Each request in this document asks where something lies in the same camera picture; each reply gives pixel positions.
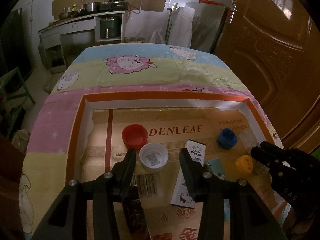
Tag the green metal stool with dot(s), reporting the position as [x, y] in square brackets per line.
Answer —
[13, 86]

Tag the steel cooking pot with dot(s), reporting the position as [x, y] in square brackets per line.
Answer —
[92, 7]

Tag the grey kitchen counter cabinet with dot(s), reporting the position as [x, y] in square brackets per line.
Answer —
[63, 41]

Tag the gold rectangular box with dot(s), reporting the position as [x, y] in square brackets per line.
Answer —
[134, 215]

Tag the plain orange bottle cap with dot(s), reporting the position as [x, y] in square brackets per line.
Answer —
[244, 164]

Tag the brown wooden door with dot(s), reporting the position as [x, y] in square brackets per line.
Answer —
[273, 48]

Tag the red bottle cap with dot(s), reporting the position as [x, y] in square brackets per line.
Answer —
[134, 136]

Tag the black induction stove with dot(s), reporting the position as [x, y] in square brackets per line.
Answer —
[114, 5]

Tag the orange rimmed cardboard tray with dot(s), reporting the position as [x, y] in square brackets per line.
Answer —
[171, 119]

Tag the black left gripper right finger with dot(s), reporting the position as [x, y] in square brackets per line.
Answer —
[194, 174]

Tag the white hello kitty box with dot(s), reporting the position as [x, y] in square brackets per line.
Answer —
[187, 190]

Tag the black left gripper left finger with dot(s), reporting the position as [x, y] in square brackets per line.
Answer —
[122, 175]

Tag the white bottle cap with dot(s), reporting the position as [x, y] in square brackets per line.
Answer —
[153, 156]

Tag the white plastic bag bundle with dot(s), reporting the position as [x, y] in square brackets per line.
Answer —
[196, 26]

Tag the dark green air fryer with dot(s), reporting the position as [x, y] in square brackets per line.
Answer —
[110, 27]

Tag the colourful cartoon sheep tablecloth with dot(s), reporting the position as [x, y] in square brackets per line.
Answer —
[111, 68]

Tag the blue bottle cap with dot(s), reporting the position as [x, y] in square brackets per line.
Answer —
[227, 139]

